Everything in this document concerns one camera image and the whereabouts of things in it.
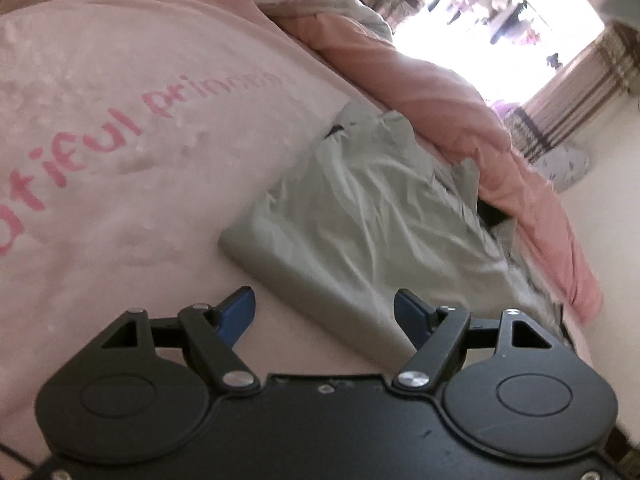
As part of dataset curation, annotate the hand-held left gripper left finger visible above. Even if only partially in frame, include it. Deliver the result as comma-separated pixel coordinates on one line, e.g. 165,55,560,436
102,286,261,395

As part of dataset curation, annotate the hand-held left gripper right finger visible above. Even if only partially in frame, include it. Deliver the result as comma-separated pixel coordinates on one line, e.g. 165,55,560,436
392,288,556,395

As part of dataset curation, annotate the grey and black jacket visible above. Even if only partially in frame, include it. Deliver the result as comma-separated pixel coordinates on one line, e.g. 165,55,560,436
218,101,573,361

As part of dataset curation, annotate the row of hanging clothes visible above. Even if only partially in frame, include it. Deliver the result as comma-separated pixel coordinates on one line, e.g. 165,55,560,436
440,0,566,68

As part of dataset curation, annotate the pink printed blanket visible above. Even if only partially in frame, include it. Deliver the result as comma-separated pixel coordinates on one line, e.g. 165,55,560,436
0,0,591,461

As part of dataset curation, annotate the white patterned fan cover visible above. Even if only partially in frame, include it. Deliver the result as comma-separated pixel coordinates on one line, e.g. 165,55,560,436
532,142,591,193

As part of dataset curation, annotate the pink duvet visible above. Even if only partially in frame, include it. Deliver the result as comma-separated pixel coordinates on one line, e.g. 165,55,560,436
280,12,603,321

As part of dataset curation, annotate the purple cloth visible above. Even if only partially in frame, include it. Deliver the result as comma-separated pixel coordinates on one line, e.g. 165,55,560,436
492,100,523,121

